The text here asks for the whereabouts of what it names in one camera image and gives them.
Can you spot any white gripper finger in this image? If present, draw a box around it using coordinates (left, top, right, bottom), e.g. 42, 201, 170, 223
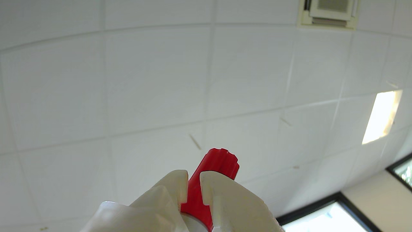
80, 170, 190, 232
200, 170, 284, 232

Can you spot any red whiteboard marker pen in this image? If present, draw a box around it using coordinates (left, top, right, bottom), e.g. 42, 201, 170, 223
180, 148, 240, 232

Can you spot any large black framed window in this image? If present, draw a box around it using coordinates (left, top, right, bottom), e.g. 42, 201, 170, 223
276, 192, 383, 232

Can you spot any small black framed window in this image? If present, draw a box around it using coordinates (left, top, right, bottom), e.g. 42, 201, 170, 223
386, 153, 412, 193

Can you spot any rectangular ceiling light panel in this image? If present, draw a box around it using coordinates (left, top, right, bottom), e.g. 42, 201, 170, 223
362, 90, 403, 145

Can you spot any ceiling air conditioner vent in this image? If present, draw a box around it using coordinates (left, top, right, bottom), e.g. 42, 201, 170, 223
298, 0, 359, 30

